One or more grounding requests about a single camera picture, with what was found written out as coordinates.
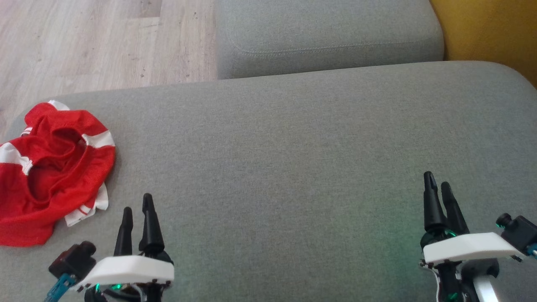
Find grey fabric sofa seat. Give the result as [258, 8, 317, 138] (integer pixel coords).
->
[0, 61, 537, 302]

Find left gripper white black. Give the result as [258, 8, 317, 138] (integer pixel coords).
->
[78, 193, 175, 302]

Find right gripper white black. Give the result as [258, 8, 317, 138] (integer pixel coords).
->
[420, 171, 523, 302]

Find red and white basketball jersey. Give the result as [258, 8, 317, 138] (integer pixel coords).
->
[0, 100, 116, 247]

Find grey fabric sofa cushion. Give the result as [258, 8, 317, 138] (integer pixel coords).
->
[214, 0, 445, 80]

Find left blue camera cable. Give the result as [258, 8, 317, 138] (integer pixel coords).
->
[44, 273, 75, 302]

